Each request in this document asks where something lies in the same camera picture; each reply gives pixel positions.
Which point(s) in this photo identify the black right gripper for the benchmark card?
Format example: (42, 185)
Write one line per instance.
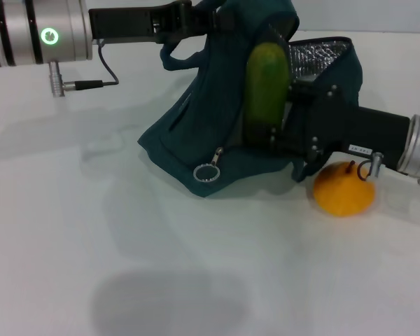
(357, 129)

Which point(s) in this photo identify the orange yellow pear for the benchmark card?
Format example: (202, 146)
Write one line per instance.
(343, 196)

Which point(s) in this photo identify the dark teal insulated lunch bag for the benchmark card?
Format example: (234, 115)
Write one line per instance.
(210, 115)

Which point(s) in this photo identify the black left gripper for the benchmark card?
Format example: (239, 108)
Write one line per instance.
(122, 24)

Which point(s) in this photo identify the green cucumber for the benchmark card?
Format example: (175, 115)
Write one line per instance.
(266, 87)

